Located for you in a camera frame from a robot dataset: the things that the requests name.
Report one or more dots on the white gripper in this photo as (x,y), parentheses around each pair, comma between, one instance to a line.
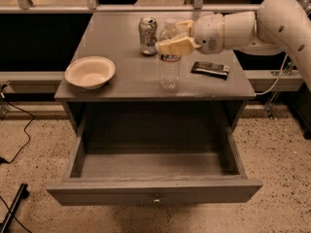
(209,33)

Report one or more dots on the clear plastic water bottle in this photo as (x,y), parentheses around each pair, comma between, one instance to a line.
(168,65)

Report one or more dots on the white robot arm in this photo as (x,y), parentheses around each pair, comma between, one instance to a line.
(277,25)

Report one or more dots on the open grey top drawer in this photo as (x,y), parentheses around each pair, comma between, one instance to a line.
(131,160)

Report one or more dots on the crushed aluminium drink can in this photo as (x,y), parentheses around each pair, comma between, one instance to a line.
(147,32)

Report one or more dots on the dark snack bar packet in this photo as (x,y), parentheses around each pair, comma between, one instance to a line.
(211,69)

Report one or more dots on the grey wooden cabinet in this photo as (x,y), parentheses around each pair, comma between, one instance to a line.
(115,36)

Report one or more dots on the white paper bowl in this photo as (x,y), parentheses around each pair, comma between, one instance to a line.
(90,72)

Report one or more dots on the metal window railing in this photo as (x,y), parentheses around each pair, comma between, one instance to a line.
(93,6)

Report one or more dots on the black stand leg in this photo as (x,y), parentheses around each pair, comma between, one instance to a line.
(22,193)

